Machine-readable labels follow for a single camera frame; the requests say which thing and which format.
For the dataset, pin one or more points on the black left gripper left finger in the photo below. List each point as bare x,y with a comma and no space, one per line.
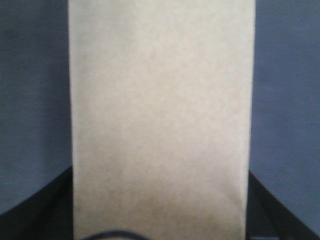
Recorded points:
46,215

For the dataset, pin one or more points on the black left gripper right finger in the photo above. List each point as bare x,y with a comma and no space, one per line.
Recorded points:
268,219

